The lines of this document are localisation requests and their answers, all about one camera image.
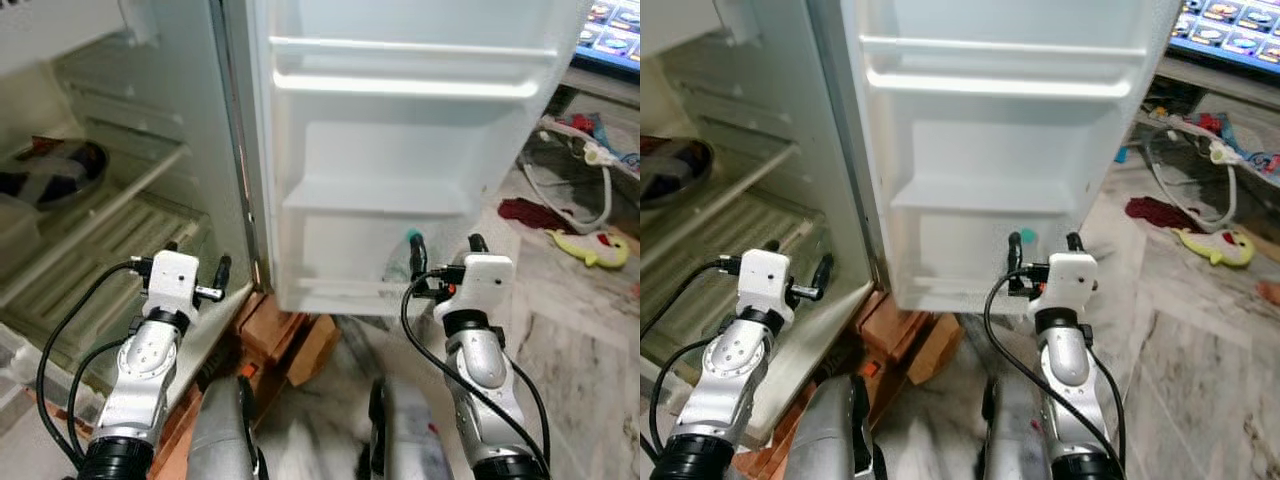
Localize white fridge shelf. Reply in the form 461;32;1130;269
640;140;801;273
0;140;191;307

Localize ribbed fridge crisper cover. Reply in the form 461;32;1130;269
640;188;833;393
0;190;217;369

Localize white fridge cabinet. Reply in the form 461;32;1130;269
640;0;883;449
0;0;265;411

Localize white fridge door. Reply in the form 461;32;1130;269
222;0;593;317
805;0;1183;314

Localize dark red cloth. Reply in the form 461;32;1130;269
1125;196;1197;234
498;197;572;234

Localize orange brown support blocks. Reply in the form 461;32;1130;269
150;290;341;480
740;290;967;480

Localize yellow plush toy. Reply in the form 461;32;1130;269
545;228;631;269
1175;228;1256;268

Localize dark patterned bowl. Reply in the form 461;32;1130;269
0;137;109;211
640;135;715;209

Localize silver robot left leg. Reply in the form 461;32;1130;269
188;375;267;480
785;375;887;480

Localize silver robot leg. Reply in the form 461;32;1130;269
188;375;267;480
368;375;456;480
980;375;1051;480
785;375;887;480

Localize silver robot right leg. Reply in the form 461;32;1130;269
368;375;456;480
980;375;1051;480

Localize grey television stand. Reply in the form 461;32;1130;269
558;64;641;113
1135;58;1280;133

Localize television screen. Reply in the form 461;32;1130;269
575;0;641;73
1168;0;1280;77

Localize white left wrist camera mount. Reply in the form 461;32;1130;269
145;250;202;321
735;250;797;326

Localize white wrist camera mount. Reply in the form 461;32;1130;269
1030;252;1100;319
432;253;516;323
735;250;797;326
145;250;202;321

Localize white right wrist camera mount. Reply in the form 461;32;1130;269
432;253;516;323
1030;252;1100;319

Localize long black left arm cable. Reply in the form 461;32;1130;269
35;256;153;471
640;256;743;341

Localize white power cable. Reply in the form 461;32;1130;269
524;148;614;234
1145;130;1242;227

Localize short black right arm cable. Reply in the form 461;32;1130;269
1085;345;1129;471
505;350;554;471

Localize short black arm cable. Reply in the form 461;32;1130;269
647;336;726;461
65;338;136;456
1085;345;1129;471
505;350;554;471

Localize short black left arm cable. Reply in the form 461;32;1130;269
647;336;726;461
65;338;136;456

